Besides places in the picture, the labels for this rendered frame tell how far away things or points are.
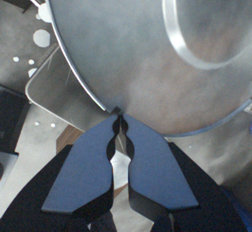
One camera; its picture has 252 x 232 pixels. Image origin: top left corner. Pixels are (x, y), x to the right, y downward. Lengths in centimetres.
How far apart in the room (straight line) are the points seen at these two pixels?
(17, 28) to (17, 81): 25
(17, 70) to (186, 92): 87
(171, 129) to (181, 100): 3
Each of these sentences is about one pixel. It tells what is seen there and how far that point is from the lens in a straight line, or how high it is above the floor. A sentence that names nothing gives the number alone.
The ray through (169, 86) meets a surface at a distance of 16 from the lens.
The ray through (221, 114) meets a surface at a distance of 24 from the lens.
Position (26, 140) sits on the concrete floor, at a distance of 113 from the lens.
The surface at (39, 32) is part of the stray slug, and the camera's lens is 25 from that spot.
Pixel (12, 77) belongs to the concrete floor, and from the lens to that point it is 97.
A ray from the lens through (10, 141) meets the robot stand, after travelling 67.
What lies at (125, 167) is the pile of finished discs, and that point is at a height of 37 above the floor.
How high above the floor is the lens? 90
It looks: 56 degrees down
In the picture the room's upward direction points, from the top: 141 degrees clockwise
